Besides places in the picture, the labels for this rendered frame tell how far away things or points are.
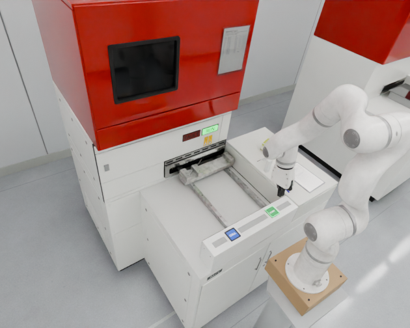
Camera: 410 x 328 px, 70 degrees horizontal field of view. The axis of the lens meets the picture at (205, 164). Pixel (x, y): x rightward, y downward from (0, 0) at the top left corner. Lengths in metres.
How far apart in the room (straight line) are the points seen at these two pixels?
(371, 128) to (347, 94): 0.16
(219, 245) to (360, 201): 0.63
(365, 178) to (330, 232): 0.22
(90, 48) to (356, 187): 0.98
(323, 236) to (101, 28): 1.02
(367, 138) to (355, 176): 0.17
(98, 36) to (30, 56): 1.67
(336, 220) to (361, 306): 1.60
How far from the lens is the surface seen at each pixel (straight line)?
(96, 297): 2.33
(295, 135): 1.15
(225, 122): 1.78
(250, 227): 1.45
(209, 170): 1.78
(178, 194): 1.71
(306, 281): 1.41
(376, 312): 2.70
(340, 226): 1.11
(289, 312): 1.46
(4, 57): 2.76
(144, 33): 1.21
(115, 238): 1.97
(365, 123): 0.87
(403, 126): 0.94
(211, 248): 1.34
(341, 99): 0.98
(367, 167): 0.99
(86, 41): 1.14
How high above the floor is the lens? 2.09
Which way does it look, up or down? 42 degrees down
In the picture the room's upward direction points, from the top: 8 degrees clockwise
